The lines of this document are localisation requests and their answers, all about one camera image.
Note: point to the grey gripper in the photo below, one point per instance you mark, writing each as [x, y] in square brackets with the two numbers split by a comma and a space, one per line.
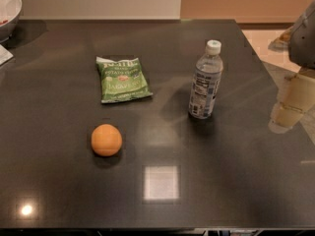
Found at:
[303, 41]

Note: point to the white bowl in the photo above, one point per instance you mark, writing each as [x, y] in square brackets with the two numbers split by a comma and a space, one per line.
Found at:
[10, 11]

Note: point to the green potato chips bag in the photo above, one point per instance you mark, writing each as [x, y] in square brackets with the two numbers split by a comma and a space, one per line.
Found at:
[122, 80]

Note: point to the clear plastic water bottle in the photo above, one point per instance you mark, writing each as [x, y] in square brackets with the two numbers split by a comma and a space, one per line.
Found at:
[206, 81]

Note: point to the orange fruit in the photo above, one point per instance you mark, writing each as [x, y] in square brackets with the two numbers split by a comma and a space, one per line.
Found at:
[106, 140]

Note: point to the white paper sheet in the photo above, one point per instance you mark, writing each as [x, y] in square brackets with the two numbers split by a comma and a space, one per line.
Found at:
[5, 55]

